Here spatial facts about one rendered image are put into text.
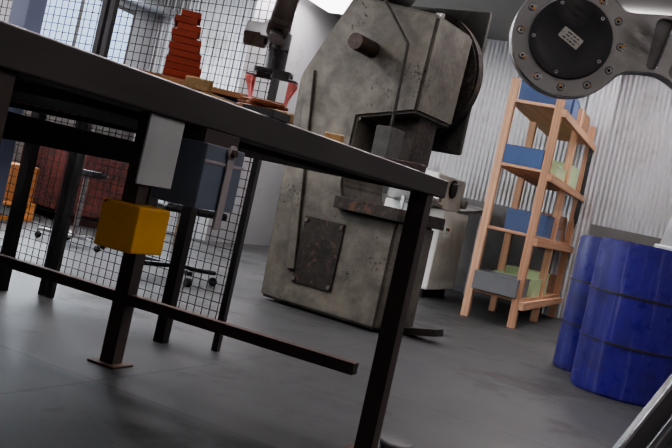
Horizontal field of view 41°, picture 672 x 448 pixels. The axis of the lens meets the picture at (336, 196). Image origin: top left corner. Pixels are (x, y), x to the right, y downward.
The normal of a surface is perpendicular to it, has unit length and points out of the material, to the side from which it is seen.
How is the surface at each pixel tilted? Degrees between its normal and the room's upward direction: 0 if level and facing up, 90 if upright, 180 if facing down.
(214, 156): 90
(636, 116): 90
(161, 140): 90
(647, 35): 90
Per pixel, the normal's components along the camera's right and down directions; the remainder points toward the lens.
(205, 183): 0.89, 0.20
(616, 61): -0.09, -0.02
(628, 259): -0.64, -0.14
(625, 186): -0.42, -0.09
